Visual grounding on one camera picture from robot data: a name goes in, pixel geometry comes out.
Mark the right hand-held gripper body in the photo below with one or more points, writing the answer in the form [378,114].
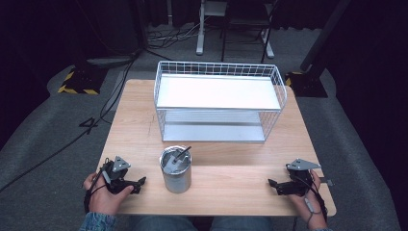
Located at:
[298,179]

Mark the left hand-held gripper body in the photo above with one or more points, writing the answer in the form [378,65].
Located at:
[116,175]

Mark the person's left hand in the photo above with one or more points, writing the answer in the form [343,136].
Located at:
[103,198]

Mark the person's right hand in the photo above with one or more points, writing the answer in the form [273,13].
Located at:
[308,205]

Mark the round metal cup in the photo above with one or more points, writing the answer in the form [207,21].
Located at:
[175,179]

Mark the person's left leg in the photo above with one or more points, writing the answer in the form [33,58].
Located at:
[160,224]

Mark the person's leg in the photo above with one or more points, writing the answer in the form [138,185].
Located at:
[240,224]
[160,224]

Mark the person's right leg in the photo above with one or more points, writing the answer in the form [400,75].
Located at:
[240,224]

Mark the black yellow striped stand base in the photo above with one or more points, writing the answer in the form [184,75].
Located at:
[306,85]
[81,82]

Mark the black slanted stand pole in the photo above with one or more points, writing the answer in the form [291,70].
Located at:
[324,35]

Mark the black metal chair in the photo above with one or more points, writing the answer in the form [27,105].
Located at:
[243,19]

